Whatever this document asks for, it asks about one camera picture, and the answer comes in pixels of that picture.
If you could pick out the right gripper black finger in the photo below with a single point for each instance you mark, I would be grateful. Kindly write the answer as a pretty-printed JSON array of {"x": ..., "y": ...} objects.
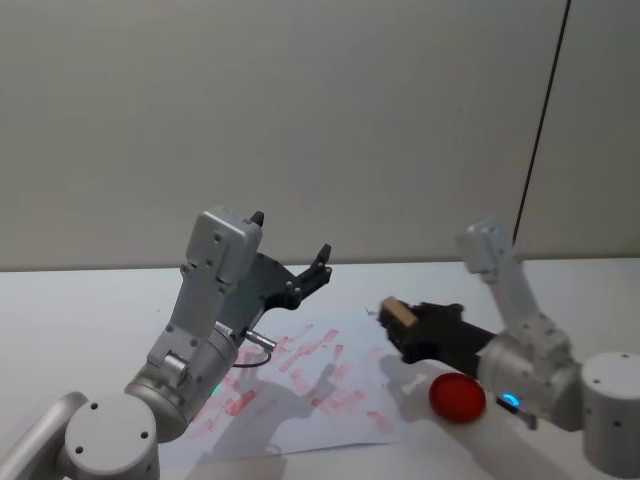
[
  {"x": 442, "y": 311},
  {"x": 400, "y": 337}
]

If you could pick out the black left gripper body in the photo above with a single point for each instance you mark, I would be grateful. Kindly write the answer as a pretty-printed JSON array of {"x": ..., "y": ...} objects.
[{"x": 260, "y": 290}]

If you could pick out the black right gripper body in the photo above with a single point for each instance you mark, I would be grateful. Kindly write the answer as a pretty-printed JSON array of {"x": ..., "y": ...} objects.
[{"x": 450, "y": 342}]

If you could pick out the wooden stamp block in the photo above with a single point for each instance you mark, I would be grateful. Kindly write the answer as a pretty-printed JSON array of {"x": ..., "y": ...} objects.
[{"x": 398, "y": 310}]

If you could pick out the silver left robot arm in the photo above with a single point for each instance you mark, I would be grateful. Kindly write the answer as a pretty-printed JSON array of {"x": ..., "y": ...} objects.
[{"x": 200, "y": 280}]

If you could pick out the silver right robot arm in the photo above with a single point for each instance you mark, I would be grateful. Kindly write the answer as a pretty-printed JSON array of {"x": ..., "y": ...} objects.
[{"x": 530, "y": 350}]

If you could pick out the white paper with red prints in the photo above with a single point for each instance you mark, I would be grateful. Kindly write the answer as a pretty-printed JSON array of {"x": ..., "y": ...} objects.
[{"x": 320, "y": 380}]

